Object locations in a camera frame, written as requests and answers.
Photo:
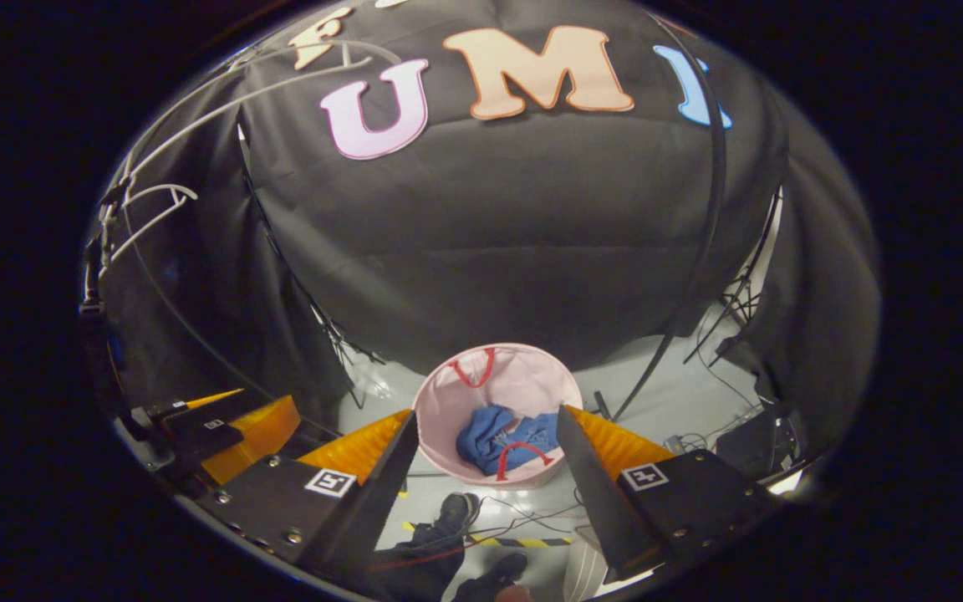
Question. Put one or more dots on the white plastic hanger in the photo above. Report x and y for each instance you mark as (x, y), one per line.
(172, 191)

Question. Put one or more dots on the black equipment case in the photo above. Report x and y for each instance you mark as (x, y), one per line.
(757, 443)

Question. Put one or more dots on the pink laundry hamper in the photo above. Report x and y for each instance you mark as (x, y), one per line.
(515, 380)

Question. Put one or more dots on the person's black shoe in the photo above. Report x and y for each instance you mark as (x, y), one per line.
(456, 512)
(494, 579)

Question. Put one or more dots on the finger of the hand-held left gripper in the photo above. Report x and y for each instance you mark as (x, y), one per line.
(260, 431)
(189, 405)

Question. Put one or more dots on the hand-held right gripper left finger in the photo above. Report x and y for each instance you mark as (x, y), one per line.
(373, 493)

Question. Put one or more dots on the black backdrop stand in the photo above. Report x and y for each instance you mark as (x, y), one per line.
(741, 284)

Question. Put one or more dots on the white hanger with taped hook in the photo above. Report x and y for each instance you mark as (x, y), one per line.
(222, 109)

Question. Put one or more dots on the black backdrop cloth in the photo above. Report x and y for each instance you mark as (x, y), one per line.
(490, 234)

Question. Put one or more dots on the black clothes rack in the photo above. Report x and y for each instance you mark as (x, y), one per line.
(722, 159)

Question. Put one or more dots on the person's dark trouser leg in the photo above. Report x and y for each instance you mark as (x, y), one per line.
(415, 560)

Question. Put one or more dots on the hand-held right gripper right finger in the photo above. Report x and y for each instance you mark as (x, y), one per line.
(594, 502)

